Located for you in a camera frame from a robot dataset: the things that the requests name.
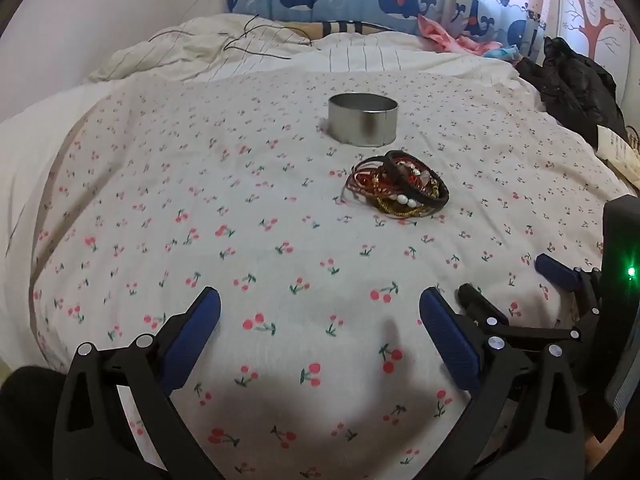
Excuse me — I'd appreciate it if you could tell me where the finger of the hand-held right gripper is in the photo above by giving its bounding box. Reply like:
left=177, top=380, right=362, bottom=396
left=534, top=253, right=607, bottom=332
left=457, top=283, right=583, bottom=348

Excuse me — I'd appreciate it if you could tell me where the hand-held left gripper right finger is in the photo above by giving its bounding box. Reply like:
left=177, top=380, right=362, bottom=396
left=418, top=286, right=588, bottom=480

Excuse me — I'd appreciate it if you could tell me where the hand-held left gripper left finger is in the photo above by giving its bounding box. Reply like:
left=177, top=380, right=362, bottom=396
left=52, top=286, right=223, bottom=480

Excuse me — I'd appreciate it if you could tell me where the pile of bracelets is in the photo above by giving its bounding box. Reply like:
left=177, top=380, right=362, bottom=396
left=342, top=149, right=451, bottom=221

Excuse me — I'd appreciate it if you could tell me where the round metal tin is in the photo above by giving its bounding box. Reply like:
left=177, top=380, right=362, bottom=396
left=327, top=92, right=399, bottom=148

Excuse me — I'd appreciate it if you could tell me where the white paper bag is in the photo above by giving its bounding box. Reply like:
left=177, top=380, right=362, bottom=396
left=596, top=124, right=640, bottom=182

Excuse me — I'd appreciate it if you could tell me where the cherry print bed sheet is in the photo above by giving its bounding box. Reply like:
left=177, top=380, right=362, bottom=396
left=27, top=67, right=637, bottom=480

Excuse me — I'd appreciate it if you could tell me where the black jacket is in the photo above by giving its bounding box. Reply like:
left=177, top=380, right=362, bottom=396
left=515, top=36, right=629, bottom=150

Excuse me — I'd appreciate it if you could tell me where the white mattress sheet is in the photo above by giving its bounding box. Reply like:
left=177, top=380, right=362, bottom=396
left=0, top=79, right=108, bottom=366

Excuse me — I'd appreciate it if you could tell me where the pink cloth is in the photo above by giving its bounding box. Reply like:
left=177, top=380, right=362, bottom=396
left=417, top=14, right=502, bottom=57

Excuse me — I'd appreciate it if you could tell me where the white striped quilt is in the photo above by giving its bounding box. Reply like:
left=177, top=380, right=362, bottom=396
left=87, top=14, right=522, bottom=83

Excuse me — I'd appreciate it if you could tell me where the striped pillow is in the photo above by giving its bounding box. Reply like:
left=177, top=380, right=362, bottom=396
left=299, top=20, right=402, bottom=37

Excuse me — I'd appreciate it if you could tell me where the tree wall sticker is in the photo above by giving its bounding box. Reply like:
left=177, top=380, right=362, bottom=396
left=571, top=0, right=617, bottom=62

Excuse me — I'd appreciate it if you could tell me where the black cable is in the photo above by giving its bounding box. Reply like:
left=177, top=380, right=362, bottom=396
left=150, top=14, right=315, bottom=61

